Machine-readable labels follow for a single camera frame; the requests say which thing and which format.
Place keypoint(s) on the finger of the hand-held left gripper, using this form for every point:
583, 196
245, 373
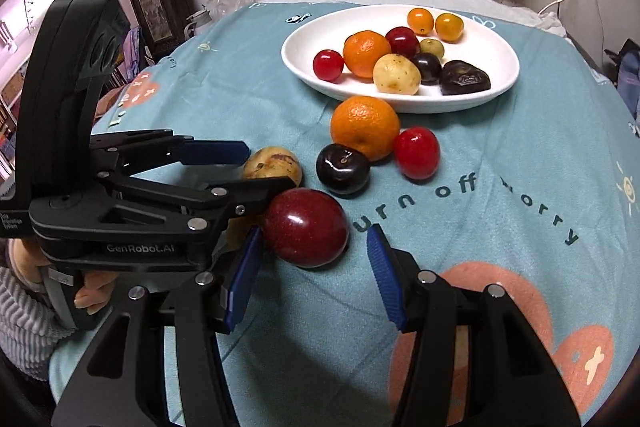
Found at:
250, 194
215, 152

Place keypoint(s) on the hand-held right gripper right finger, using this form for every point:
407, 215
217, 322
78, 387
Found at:
385, 282

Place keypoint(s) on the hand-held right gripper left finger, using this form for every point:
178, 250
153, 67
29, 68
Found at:
242, 282

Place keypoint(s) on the beige brown-marked fruit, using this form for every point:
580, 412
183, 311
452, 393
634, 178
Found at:
272, 163

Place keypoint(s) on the red plum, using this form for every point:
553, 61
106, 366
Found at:
305, 227
402, 42

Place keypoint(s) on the dark purple plum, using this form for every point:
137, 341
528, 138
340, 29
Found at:
343, 169
428, 68

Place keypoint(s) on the red cherry tomato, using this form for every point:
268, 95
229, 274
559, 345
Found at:
328, 65
417, 153

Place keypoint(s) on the orange mandarin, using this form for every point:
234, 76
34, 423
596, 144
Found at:
366, 54
365, 127

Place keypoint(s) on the white oval plate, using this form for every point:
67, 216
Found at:
310, 42

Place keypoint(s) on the yellow potato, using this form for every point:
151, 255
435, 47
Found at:
396, 74

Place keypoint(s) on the dark brown chocolate heart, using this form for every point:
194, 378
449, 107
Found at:
464, 78

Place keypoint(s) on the small green fruit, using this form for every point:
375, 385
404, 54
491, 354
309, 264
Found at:
432, 47

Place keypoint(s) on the small smooth orange fruit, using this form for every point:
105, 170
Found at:
448, 27
420, 20

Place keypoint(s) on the person's left forearm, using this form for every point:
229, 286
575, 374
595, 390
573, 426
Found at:
20, 322

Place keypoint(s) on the person's left hand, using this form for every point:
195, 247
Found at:
95, 289

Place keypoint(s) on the purple cloth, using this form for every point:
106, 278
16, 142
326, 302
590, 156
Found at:
132, 49

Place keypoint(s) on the glass kettle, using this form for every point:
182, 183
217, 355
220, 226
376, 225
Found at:
198, 23

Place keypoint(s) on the teal printed tablecloth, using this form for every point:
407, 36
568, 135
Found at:
500, 217

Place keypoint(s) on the blue clothing pile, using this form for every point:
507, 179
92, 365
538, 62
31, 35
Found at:
630, 77

